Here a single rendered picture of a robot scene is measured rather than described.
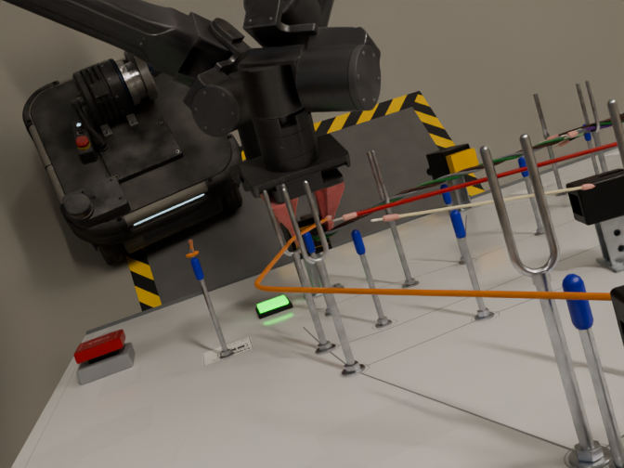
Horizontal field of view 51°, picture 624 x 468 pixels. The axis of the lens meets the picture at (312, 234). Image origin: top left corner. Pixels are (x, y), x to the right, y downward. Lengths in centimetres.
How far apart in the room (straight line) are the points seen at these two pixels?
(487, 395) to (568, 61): 239
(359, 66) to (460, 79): 198
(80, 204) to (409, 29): 147
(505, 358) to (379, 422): 9
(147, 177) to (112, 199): 13
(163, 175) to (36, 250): 51
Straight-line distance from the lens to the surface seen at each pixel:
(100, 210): 188
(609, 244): 57
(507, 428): 35
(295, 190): 64
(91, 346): 74
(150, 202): 191
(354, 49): 58
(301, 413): 44
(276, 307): 74
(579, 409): 31
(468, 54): 264
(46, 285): 215
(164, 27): 79
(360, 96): 57
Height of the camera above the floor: 179
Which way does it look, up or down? 59 degrees down
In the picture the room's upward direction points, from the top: straight up
